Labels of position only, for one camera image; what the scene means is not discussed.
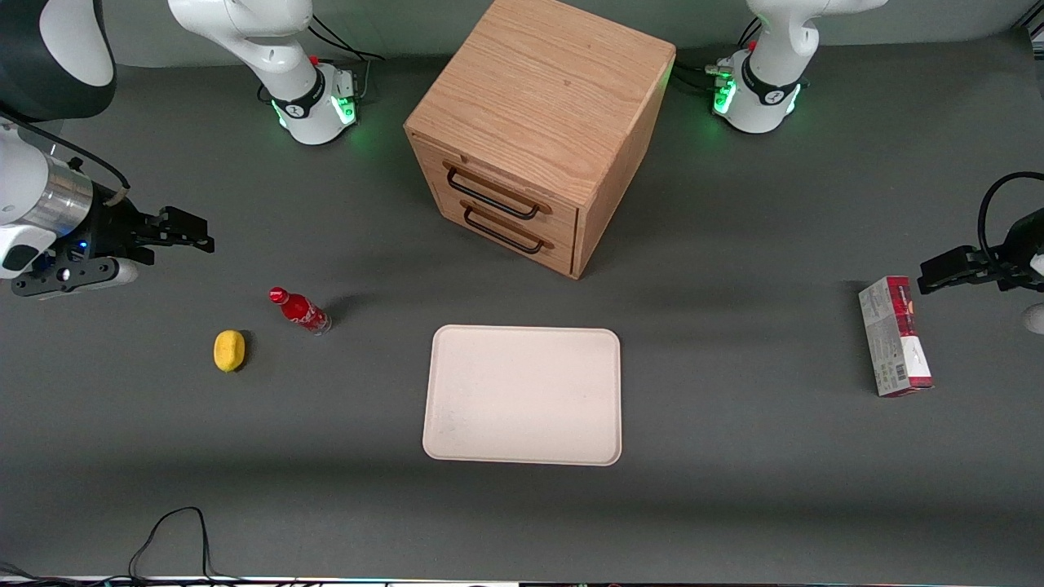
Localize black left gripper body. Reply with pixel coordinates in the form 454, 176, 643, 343
997, 208, 1044, 292

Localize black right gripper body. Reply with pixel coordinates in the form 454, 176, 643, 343
76, 192, 166, 264

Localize red coke bottle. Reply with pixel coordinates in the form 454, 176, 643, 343
268, 286, 334, 337

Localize beige plastic tray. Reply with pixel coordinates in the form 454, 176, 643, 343
422, 324, 623, 467

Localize red grey carton box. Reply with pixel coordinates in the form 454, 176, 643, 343
857, 276, 935, 399

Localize yellow lemon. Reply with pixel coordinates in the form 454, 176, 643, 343
213, 329, 246, 373

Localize wooden drawer front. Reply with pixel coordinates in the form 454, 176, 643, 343
431, 192, 580, 278
410, 133, 582, 247

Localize wooden drawer cabinet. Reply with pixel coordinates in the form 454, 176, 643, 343
403, 0, 677, 280

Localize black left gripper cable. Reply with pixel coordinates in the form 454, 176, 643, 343
977, 171, 1044, 263

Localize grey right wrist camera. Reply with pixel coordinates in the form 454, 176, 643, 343
11, 256, 140, 300

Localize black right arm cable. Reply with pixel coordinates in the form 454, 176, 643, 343
0, 113, 132, 206

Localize black right base cables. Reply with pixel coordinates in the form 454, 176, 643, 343
308, 13, 386, 105

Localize black base cables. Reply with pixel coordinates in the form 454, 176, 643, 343
308, 13, 386, 105
672, 16, 764, 97

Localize black looped table cable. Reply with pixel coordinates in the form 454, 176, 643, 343
128, 506, 246, 585

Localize black metal drawer handle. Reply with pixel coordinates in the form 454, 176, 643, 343
445, 166, 542, 221
462, 204, 546, 255

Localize black left base cables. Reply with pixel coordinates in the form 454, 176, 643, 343
672, 16, 764, 97

